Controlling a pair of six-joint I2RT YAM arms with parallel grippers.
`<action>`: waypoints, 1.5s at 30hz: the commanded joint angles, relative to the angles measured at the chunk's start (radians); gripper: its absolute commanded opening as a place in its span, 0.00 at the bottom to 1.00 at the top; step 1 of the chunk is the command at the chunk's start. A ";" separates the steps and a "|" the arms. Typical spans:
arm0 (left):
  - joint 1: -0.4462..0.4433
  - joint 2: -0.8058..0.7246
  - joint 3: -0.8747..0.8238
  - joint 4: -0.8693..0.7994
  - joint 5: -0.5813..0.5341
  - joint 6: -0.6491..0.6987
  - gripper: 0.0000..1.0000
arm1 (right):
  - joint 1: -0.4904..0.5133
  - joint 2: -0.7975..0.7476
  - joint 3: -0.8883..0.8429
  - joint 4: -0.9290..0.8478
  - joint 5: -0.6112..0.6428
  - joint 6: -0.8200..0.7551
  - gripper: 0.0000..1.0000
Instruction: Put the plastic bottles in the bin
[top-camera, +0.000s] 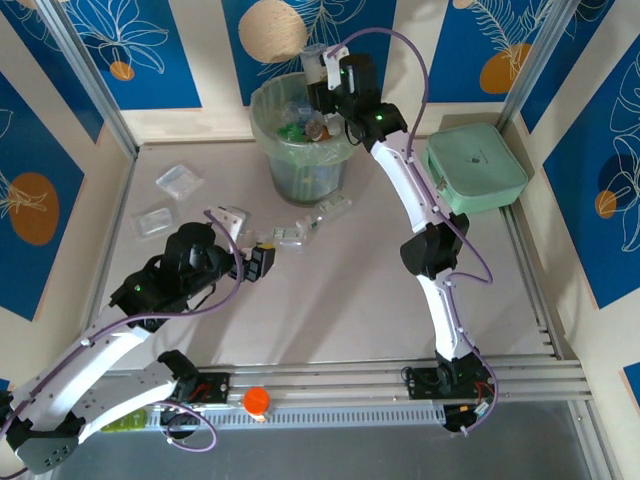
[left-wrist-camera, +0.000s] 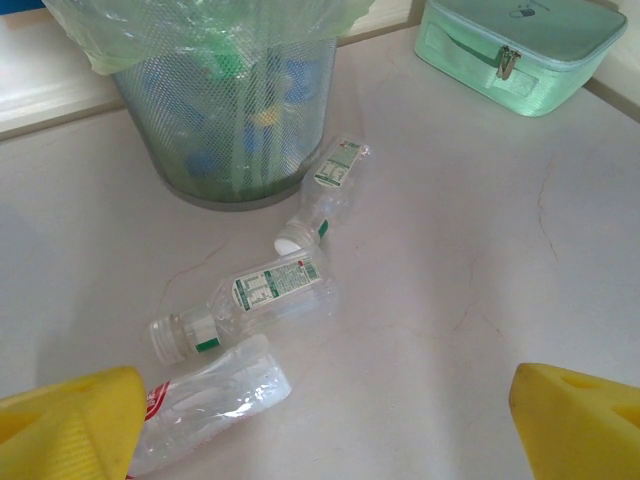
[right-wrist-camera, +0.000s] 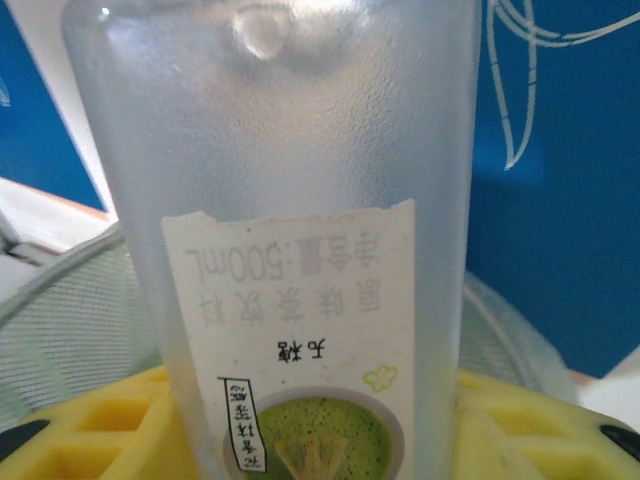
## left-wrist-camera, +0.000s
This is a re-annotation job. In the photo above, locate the mint green zip case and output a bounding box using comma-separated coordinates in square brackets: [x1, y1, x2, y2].
[413, 0, 630, 120]

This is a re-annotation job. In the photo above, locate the green plastic bin liner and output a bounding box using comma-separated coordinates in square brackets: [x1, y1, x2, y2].
[41, 0, 377, 199]

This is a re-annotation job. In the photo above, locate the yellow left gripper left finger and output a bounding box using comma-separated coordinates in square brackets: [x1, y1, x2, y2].
[0, 364, 149, 480]

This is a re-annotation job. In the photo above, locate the green-label bottle clear cap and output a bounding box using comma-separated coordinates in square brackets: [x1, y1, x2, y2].
[147, 253, 340, 365]

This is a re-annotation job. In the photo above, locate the green-label bottle white cap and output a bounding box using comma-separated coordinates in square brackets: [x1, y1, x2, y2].
[273, 133, 374, 257]

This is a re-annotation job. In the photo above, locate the grey metal mesh bin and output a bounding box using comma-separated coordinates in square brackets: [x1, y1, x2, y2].
[110, 34, 338, 213]

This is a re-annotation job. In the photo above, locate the clear bottle red label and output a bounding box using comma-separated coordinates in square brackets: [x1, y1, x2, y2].
[124, 333, 294, 480]

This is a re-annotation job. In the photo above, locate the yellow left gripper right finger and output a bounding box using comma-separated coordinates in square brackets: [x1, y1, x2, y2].
[508, 362, 640, 480]

